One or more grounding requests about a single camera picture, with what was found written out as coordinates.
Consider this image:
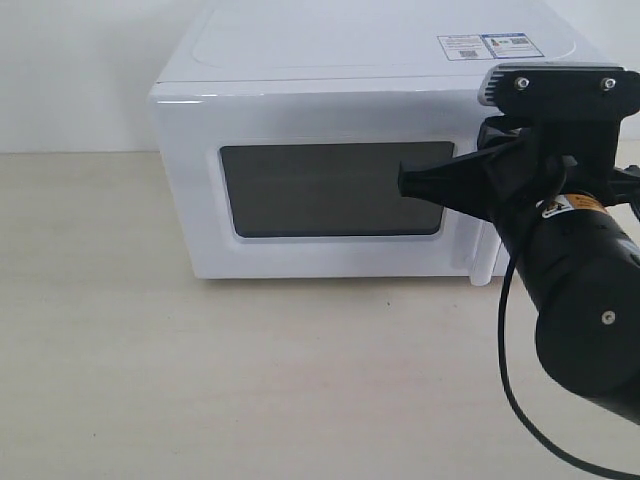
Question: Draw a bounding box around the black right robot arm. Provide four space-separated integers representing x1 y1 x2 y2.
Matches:
398 117 639 421

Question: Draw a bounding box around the white Midea microwave body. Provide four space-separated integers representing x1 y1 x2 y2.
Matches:
149 1 608 156

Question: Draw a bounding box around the white blue label sticker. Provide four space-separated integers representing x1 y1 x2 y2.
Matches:
437 33 544 61

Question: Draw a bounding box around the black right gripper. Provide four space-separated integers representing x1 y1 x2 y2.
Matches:
397 116 639 235

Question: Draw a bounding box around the white microwave door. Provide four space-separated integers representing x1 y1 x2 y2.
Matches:
149 82 507 285

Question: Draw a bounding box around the black camera cable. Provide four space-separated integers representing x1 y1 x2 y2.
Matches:
497 149 640 480

